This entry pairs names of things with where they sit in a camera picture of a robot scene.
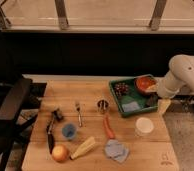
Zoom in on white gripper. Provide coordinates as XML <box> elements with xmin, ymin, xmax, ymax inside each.
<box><xmin>156</xmin><ymin>73</ymin><xmax>181</xmax><ymax>115</ymax></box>

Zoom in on blue-grey towel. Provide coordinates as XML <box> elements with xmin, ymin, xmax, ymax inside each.
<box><xmin>104</xmin><ymin>139</ymin><xmax>129</xmax><ymax>163</ymax></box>

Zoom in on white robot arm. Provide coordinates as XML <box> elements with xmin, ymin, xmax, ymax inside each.
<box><xmin>156</xmin><ymin>54</ymin><xmax>194</xmax><ymax>99</ymax></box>

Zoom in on white paper cup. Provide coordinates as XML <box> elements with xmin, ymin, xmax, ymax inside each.
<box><xmin>135</xmin><ymin>117</ymin><xmax>154</xmax><ymax>136</ymax></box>

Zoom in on small metal cup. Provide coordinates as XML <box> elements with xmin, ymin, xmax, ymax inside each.
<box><xmin>97</xmin><ymin>99</ymin><xmax>109</xmax><ymax>114</ymax></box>

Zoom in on blue plastic cup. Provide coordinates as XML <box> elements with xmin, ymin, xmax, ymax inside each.
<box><xmin>61</xmin><ymin>123</ymin><xmax>77</xmax><ymax>141</ymax></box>

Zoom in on dark brown object in tray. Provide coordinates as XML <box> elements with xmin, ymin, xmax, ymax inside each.
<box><xmin>146</xmin><ymin>95</ymin><xmax>158</xmax><ymax>107</ymax></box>

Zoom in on orange bowl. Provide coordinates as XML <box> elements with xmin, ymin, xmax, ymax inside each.
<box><xmin>134</xmin><ymin>76</ymin><xmax>156</xmax><ymax>96</ymax></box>

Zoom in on green plastic tray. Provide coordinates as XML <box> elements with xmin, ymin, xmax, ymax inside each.
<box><xmin>109</xmin><ymin>76</ymin><xmax>158</xmax><ymax>118</ymax></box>

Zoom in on dark red grapes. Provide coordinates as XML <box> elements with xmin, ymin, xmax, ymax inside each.
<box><xmin>114</xmin><ymin>83</ymin><xmax>129</xmax><ymax>98</ymax></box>

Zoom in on orange carrot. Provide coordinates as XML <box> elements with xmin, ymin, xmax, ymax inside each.
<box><xmin>103</xmin><ymin>115</ymin><xmax>115</xmax><ymax>139</ymax></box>

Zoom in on yellow corn cob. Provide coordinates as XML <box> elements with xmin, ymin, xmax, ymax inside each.
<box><xmin>70</xmin><ymin>137</ymin><xmax>96</xmax><ymax>160</ymax></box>

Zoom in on red-yellow apple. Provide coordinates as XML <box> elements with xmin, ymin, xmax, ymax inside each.
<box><xmin>52</xmin><ymin>145</ymin><xmax>69</xmax><ymax>162</ymax></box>

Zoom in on black office chair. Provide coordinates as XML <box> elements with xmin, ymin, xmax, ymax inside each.
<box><xmin>0</xmin><ymin>78</ymin><xmax>46</xmax><ymax>171</ymax></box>

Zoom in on black handled kitchen tool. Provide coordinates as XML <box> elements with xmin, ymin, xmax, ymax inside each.
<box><xmin>46</xmin><ymin>108</ymin><xmax>63</xmax><ymax>152</ymax></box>

